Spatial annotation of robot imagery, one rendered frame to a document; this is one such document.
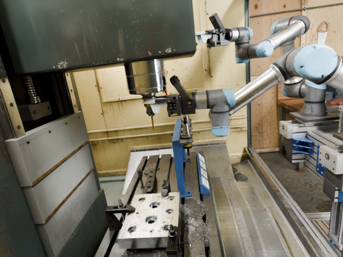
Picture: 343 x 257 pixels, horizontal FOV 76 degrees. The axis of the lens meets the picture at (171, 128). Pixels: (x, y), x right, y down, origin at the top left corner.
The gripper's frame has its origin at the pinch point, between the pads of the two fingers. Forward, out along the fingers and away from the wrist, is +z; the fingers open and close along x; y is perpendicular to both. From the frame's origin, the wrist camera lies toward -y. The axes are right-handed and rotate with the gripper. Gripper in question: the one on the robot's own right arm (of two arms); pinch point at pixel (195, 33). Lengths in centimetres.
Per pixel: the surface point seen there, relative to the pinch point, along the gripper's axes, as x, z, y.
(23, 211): -14, 88, 58
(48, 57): -10, 68, 6
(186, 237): -33, 34, 83
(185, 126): -3.6, 13.6, 45.1
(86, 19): -19, 53, -4
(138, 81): -20.9, 40.0, 18.2
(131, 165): 79, 27, 95
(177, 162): -5, 21, 63
